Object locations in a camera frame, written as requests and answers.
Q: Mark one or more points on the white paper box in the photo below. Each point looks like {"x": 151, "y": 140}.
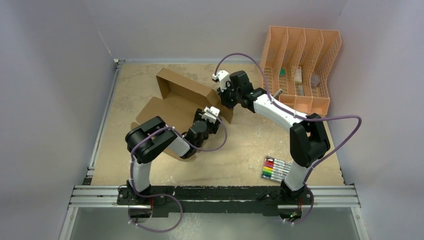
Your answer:
{"x": 298, "y": 76}

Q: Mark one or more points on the brown cardboard box sheet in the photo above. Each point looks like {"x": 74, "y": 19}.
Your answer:
{"x": 180, "y": 98}

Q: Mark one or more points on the pack of coloured markers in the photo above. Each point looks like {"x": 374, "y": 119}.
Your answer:
{"x": 274, "y": 169}

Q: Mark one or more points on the green small object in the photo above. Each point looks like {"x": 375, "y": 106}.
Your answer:
{"x": 282, "y": 72}

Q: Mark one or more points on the clear plastic cup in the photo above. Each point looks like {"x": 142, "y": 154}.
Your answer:
{"x": 315, "y": 80}

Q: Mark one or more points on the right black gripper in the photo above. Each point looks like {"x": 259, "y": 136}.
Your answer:
{"x": 224, "y": 97}

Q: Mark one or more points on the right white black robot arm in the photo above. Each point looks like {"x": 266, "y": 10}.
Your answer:
{"x": 308, "y": 139}

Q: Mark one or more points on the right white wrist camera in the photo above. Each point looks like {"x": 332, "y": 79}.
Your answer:
{"x": 223, "y": 78}

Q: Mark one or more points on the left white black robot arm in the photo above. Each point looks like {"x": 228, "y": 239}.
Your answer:
{"x": 148, "y": 140}

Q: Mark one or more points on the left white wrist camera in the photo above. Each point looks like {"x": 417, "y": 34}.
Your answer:
{"x": 210, "y": 114}

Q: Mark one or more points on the orange plastic file organizer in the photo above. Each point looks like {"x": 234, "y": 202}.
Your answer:
{"x": 298, "y": 61}

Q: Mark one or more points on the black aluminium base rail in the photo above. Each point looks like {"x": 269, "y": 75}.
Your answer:
{"x": 264, "y": 200}

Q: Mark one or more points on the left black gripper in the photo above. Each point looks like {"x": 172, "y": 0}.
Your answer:
{"x": 213, "y": 127}

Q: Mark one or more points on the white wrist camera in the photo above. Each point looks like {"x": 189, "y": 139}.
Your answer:
{"x": 223, "y": 78}
{"x": 210, "y": 114}

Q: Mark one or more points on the black white striped item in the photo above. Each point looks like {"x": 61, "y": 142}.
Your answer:
{"x": 278, "y": 93}

